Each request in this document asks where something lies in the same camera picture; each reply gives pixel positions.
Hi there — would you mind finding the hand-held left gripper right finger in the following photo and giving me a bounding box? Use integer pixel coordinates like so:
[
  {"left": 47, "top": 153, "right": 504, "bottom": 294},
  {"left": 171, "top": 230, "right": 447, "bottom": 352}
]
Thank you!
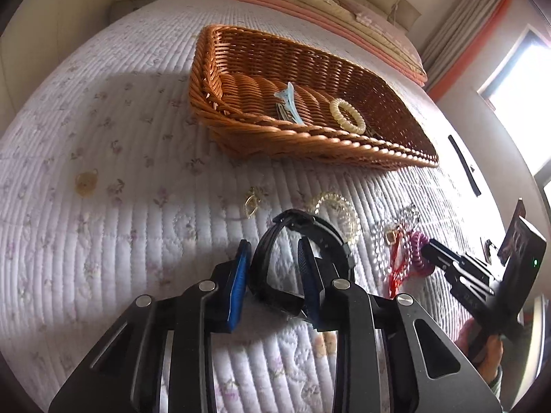
[{"left": 298, "top": 238, "right": 503, "bottom": 413}]

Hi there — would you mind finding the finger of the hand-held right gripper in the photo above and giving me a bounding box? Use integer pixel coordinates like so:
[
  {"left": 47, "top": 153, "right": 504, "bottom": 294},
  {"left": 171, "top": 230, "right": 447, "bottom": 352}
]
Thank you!
[
  {"left": 443, "top": 267, "right": 500, "bottom": 302},
  {"left": 421, "top": 240, "right": 483, "bottom": 273}
]

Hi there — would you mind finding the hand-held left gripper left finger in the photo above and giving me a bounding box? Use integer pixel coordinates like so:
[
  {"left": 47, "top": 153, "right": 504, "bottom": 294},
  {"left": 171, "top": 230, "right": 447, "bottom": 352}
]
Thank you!
[{"left": 49, "top": 240, "right": 253, "bottom": 413}]

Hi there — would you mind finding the brown wicker basket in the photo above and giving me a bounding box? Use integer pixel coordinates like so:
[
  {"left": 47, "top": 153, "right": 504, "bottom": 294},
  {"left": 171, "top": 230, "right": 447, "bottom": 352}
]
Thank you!
[{"left": 188, "top": 24, "right": 440, "bottom": 170}]

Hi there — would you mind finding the person's right hand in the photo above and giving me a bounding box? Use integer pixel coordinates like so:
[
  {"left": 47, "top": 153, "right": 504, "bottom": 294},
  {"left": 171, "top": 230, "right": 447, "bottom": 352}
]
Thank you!
[{"left": 455, "top": 321, "right": 505, "bottom": 399}]

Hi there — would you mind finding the gold drop earring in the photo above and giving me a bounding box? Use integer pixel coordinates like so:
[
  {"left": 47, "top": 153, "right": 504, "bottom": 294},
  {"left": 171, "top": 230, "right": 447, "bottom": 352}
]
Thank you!
[{"left": 245, "top": 189, "right": 261, "bottom": 220}]

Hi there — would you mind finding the light blue hair clip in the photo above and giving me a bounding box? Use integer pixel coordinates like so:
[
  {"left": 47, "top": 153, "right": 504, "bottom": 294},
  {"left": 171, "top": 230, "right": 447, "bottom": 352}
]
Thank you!
[{"left": 274, "top": 82, "right": 304, "bottom": 126}]

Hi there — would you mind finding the window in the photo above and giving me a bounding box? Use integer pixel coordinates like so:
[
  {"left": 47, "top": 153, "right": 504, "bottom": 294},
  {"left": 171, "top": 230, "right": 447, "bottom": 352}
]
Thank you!
[{"left": 477, "top": 25, "right": 551, "bottom": 190}]

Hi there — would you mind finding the floral quilted bedspread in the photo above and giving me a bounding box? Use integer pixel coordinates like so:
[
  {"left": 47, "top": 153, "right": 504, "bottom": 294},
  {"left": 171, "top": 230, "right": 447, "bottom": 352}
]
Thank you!
[{"left": 0, "top": 0, "right": 502, "bottom": 413}]

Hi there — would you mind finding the beige curtain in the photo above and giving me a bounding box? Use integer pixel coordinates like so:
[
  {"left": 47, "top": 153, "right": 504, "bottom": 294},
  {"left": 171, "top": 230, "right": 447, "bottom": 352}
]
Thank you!
[{"left": 419, "top": 0, "right": 515, "bottom": 100}]

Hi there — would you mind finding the beige nightstand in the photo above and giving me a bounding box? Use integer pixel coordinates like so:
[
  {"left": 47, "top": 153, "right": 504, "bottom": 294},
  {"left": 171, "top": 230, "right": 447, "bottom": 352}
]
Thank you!
[{"left": 108, "top": 0, "right": 166, "bottom": 23}]

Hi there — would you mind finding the purple spiral hair tie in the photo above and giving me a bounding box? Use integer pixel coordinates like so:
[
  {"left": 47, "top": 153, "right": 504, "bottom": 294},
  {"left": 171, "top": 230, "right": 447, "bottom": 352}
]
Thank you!
[{"left": 405, "top": 231, "right": 433, "bottom": 275}]

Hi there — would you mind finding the red cord bracelet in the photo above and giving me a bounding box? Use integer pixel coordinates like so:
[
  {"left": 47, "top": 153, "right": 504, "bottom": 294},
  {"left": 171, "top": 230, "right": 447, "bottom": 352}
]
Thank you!
[{"left": 387, "top": 228, "right": 416, "bottom": 299}]

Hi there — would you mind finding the clear bead bracelet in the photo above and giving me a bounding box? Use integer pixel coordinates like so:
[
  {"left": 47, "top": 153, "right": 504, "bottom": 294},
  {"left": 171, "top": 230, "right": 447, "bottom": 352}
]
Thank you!
[{"left": 371, "top": 205, "right": 420, "bottom": 274}]

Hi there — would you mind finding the clear spiral hair tie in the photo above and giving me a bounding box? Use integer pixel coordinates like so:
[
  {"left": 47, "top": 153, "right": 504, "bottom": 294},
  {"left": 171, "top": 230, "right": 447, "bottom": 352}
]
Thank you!
[{"left": 309, "top": 191, "right": 361, "bottom": 244}]

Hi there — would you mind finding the cream spiral hair tie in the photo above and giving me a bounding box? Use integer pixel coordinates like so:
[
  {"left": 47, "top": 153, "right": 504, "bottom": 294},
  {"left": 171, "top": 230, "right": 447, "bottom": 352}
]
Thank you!
[{"left": 330, "top": 98, "right": 366, "bottom": 134}]

